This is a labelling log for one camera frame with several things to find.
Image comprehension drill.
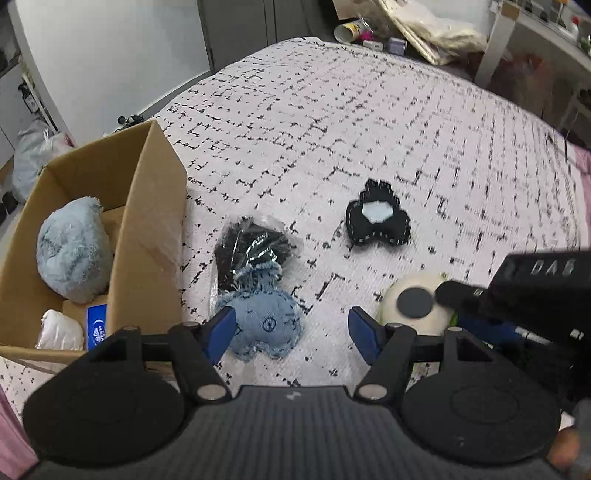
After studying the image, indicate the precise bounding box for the blue tissue pack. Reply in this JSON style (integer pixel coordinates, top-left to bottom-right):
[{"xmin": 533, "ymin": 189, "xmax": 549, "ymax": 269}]
[{"xmin": 85, "ymin": 303, "xmax": 107, "ymax": 350}]

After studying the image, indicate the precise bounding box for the white soft item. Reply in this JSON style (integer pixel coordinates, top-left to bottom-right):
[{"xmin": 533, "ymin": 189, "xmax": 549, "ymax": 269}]
[{"xmin": 35, "ymin": 309, "xmax": 84, "ymax": 351}]

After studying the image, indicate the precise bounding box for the fluffy light blue plush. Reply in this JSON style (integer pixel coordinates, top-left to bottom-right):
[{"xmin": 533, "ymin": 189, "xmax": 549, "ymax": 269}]
[{"xmin": 36, "ymin": 196, "xmax": 114, "ymax": 304}]

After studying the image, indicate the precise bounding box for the person's right hand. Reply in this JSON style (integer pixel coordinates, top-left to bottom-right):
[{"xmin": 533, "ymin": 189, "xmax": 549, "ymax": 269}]
[{"xmin": 547, "ymin": 427, "xmax": 582, "ymax": 476}]

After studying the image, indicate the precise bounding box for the white round plush toy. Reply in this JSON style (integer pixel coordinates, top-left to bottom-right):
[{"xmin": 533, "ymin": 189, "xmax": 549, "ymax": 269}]
[{"xmin": 378, "ymin": 273, "xmax": 454, "ymax": 336}]

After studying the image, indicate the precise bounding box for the blue denim plush toy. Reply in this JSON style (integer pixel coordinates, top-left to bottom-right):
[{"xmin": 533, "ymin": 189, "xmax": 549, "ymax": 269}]
[{"xmin": 211, "ymin": 215, "xmax": 304, "ymax": 362}]

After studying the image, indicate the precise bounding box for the black felt bow toy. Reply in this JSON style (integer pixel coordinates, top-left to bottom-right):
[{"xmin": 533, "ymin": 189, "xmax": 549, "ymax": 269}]
[{"xmin": 345, "ymin": 179, "xmax": 411, "ymax": 246}]

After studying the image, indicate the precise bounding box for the white black patterned bedspread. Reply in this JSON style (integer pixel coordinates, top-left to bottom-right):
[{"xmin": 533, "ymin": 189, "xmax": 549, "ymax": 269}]
[{"xmin": 0, "ymin": 36, "xmax": 591, "ymax": 398}]

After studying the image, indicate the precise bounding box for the brown cardboard box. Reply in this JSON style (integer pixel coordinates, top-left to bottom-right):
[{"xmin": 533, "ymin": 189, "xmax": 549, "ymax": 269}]
[{"xmin": 1, "ymin": 121, "xmax": 187, "ymax": 364}]

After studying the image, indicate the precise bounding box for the white garbage bag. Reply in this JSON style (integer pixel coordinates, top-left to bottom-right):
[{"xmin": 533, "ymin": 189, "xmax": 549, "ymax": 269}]
[{"xmin": 12, "ymin": 120, "xmax": 74, "ymax": 203}]

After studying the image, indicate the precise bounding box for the white desk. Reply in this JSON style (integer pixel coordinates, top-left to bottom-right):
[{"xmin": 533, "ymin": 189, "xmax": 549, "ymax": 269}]
[{"xmin": 474, "ymin": 1, "xmax": 590, "ymax": 88}]

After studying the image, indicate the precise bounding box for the beige tote bag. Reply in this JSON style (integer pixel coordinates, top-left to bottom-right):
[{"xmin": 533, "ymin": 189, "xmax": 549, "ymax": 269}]
[{"xmin": 375, "ymin": 1, "xmax": 487, "ymax": 66}]

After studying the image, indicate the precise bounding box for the dark grey door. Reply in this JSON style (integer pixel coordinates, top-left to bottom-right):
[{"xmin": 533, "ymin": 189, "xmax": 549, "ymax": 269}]
[{"xmin": 197, "ymin": 0, "xmax": 338, "ymax": 73}]

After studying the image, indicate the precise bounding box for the paper cup on floor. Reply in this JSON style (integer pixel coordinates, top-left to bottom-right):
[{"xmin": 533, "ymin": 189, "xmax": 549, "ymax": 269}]
[{"xmin": 334, "ymin": 18, "xmax": 370, "ymax": 44}]

